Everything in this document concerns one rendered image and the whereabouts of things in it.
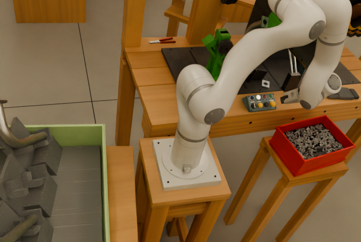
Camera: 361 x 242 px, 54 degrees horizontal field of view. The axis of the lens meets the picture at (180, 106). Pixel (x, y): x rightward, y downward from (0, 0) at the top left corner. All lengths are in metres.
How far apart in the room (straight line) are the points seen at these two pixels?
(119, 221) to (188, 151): 0.36
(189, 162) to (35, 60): 2.24
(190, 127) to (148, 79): 0.61
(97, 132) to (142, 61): 0.59
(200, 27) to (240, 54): 0.96
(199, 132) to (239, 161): 1.50
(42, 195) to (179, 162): 0.50
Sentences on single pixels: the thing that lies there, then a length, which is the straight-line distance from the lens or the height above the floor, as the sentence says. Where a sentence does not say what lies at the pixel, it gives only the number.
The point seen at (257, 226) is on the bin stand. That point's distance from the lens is 2.01.
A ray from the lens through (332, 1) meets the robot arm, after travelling 1.19.
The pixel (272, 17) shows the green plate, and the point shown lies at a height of 1.23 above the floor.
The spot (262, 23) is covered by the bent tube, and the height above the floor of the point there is 1.20.
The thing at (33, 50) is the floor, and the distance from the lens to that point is 3.47.
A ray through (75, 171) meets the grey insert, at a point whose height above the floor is 0.85.
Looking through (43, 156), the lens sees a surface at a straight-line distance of 1.38.
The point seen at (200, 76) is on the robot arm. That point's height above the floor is 1.31.
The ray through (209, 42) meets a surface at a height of 1.13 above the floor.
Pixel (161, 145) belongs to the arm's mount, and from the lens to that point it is 1.47.
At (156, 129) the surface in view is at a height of 0.87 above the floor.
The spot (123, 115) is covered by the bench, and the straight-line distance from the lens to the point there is 2.33.
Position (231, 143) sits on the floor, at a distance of 2.80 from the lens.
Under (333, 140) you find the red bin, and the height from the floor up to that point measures 0.87.
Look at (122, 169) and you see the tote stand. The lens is 1.50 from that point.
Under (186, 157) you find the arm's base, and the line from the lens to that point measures 1.33.
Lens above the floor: 2.00
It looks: 43 degrees down
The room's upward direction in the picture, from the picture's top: 13 degrees clockwise
